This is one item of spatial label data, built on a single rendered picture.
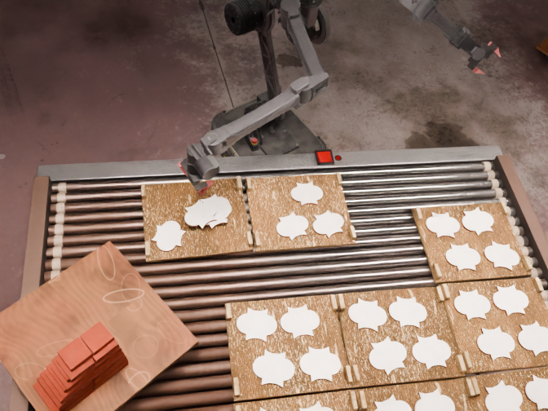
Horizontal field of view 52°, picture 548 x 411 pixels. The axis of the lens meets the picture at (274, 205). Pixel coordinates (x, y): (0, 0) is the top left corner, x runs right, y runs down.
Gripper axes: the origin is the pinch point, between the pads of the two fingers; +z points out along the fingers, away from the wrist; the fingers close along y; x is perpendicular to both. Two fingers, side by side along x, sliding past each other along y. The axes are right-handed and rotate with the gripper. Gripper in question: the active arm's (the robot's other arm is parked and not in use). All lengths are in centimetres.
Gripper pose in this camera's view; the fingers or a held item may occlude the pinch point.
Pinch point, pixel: (195, 183)
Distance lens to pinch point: 206.4
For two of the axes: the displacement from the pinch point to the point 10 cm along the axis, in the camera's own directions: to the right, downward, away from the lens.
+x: -8.3, 4.0, -3.9
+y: -5.5, -7.3, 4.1
